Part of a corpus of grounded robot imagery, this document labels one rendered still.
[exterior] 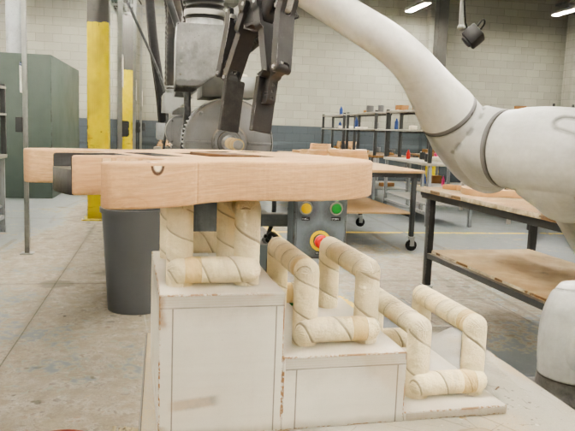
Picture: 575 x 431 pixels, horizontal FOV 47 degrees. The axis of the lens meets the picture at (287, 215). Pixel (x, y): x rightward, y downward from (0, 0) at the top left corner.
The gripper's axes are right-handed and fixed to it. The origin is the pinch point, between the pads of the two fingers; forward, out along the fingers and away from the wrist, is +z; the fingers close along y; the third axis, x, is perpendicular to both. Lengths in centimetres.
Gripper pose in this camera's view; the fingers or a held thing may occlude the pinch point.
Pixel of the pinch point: (246, 110)
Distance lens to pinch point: 88.8
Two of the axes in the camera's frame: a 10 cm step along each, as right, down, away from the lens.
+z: -1.3, 9.9, 0.4
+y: -6.1, -1.1, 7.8
